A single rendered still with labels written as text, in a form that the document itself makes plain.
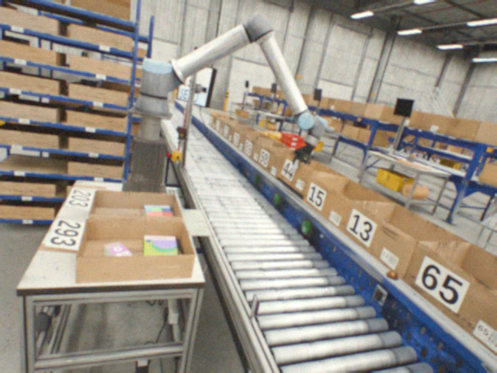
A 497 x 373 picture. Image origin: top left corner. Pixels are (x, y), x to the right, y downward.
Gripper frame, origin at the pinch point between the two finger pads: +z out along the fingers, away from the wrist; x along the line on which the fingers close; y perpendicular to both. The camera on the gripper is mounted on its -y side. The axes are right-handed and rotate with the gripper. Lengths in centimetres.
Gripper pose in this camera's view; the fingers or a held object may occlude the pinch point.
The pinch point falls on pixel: (293, 171)
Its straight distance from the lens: 198.9
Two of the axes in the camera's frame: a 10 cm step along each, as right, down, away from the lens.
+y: 3.2, 3.5, -8.8
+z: -4.2, 8.9, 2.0
